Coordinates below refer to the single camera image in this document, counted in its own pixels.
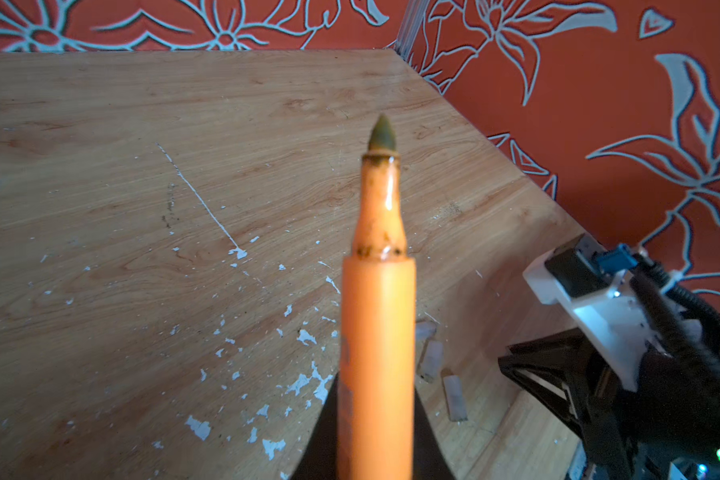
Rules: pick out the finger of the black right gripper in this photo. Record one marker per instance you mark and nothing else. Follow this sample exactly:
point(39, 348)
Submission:
point(565, 345)
point(562, 382)

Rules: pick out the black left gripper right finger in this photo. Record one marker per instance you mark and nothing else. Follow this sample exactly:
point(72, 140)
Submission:
point(428, 459)

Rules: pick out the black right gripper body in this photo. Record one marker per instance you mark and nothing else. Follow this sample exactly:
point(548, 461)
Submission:
point(666, 429)

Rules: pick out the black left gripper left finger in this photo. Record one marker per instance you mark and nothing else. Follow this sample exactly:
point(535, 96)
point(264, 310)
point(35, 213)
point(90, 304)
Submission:
point(319, 460)

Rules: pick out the orange marker pen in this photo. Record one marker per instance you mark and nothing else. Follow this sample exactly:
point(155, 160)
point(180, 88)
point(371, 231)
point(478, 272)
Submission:
point(375, 417)

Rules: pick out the clear pen cap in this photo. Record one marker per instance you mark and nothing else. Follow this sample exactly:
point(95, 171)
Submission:
point(455, 400)
point(431, 360)
point(425, 330)

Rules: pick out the aluminium frame rails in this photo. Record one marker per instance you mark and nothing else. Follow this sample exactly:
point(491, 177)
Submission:
point(412, 20)

